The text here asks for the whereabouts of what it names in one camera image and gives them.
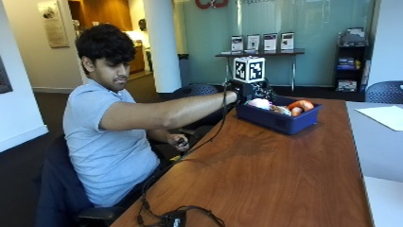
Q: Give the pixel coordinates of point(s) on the orange soft toy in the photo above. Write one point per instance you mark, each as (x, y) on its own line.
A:
(301, 105)

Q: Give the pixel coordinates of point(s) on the dark framed wall picture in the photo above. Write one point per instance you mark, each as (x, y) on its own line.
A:
(5, 77)

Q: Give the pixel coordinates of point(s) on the the person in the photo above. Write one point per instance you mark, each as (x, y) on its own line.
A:
(110, 138)

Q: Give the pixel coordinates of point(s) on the blue plastic bin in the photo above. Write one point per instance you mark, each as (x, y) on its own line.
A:
(277, 118)

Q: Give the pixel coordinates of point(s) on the white paper sheet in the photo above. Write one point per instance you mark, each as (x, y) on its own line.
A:
(384, 116)

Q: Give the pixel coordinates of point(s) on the dark blue office chair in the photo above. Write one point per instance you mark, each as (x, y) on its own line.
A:
(59, 189)

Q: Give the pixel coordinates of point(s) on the narrow console table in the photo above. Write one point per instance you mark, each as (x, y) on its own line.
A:
(260, 55)

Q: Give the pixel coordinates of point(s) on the pink and white soft toy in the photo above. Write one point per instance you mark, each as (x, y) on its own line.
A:
(260, 103)

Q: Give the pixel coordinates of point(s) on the black box on table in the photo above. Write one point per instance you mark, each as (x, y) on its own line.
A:
(175, 219)

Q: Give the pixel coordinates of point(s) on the white pillar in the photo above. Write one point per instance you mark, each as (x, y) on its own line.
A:
(162, 44)

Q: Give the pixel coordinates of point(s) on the framed display card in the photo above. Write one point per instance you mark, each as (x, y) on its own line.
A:
(288, 41)
(253, 42)
(237, 43)
(271, 42)

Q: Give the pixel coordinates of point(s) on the wall poster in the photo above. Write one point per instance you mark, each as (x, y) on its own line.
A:
(54, 23)

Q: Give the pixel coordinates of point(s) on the dark perforated chair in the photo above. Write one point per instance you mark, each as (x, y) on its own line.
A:
(385, 92)
(195, 90)

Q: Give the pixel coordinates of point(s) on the small black device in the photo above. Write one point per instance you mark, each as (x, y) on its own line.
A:
(183, 142)

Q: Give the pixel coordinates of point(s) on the black magazine rack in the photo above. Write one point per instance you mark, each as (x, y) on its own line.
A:
(350, 67)

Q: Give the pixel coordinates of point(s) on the white marker cube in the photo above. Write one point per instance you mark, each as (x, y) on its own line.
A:
(249, 69)

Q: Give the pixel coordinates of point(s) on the brown soft toy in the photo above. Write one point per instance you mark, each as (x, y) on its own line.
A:
(280, 109)

